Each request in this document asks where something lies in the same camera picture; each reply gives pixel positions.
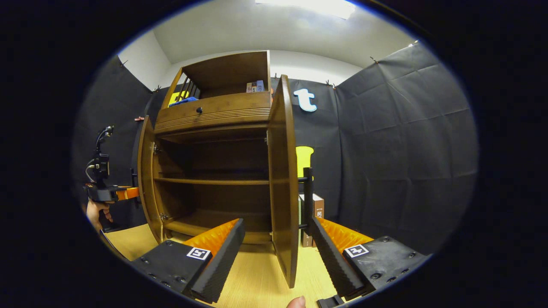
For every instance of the wooden cabinet door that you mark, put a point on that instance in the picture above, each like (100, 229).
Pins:
(282, 171)
(147, 179)

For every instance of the blue cloth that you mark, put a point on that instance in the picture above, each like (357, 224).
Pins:
(184, 101)

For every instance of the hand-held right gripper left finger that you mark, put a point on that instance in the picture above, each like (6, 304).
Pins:
(220, 267)

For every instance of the black backdrop cloth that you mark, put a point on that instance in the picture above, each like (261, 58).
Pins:
(406, 149)

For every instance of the dark book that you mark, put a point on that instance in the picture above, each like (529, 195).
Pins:
(302, 205)

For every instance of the row of small books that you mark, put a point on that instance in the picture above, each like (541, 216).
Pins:
(255, 87)

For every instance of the wooden drawer with black knob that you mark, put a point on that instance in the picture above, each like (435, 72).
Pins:
(235, 105)

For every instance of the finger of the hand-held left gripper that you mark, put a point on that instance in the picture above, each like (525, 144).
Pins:
(127, 193)

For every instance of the wooden double-door shoe cabinet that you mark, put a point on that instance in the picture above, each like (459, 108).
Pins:
(231, 68)

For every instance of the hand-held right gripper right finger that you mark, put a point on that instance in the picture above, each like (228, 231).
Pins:
(332, 261)

